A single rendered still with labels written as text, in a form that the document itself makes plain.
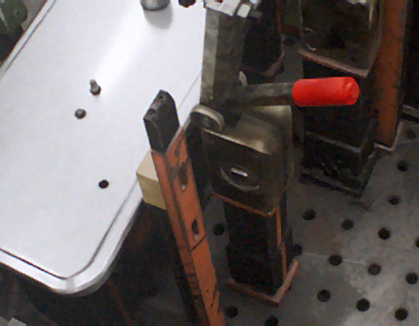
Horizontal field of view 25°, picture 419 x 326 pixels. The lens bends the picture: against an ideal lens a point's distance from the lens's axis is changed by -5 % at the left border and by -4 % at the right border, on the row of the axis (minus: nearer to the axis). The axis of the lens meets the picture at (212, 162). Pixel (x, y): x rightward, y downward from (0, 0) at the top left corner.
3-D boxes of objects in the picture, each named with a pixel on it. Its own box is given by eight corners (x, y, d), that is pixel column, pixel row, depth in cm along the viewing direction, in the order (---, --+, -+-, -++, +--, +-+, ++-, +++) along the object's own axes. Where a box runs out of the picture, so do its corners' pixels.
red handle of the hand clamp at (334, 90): (214, 72, 85) (357, 61, 74) (229, 88, 87) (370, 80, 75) (194, 109, 84) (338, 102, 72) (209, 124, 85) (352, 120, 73)
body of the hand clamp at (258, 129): (247, 246, 117) (224, 76, 87) (299, 266, 115) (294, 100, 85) (226, 287, 114) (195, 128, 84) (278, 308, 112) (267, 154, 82)
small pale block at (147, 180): (197, 302, 114) (152, 140, 83) (224, 312, 113) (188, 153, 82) (184, 326, 112) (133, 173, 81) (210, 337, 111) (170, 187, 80)
